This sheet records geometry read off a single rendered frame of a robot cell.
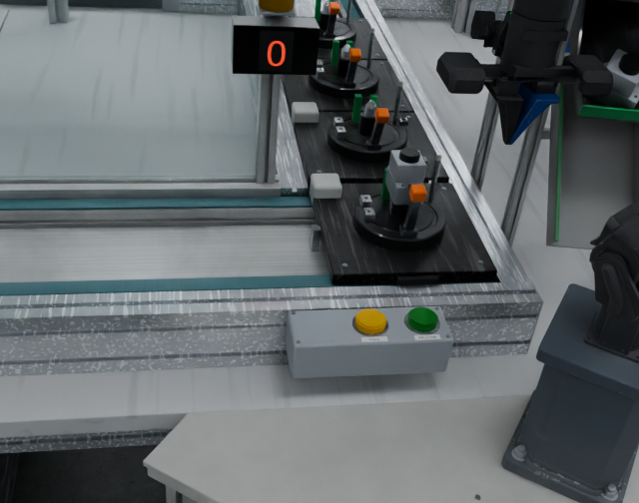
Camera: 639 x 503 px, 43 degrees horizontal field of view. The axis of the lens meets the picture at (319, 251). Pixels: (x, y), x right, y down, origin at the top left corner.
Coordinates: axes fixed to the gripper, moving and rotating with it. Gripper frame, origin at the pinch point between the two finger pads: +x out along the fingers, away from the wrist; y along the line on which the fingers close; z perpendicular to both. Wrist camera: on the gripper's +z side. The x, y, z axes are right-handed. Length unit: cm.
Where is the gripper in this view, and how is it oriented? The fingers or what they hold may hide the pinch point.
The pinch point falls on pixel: (513, 116)
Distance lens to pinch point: 97.3
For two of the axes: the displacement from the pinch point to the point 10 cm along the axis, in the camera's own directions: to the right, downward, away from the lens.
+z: -1.4, -5.9, 7.9
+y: -9.9, 0.2, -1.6
